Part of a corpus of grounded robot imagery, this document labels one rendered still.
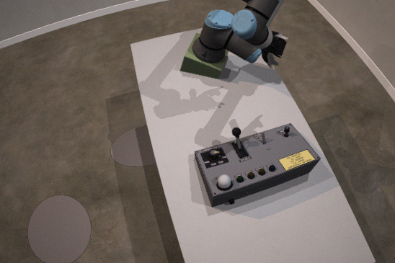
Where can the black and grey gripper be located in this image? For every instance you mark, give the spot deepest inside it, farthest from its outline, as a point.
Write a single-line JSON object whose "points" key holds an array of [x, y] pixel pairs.
{"points": [[280, 46]]}

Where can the grey control console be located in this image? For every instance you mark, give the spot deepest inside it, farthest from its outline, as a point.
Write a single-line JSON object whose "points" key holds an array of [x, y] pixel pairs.
{"points": [[242, 170]]}

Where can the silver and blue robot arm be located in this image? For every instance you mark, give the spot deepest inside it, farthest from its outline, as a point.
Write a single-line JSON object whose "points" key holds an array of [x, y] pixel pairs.
{"points": [[249, 33]]}

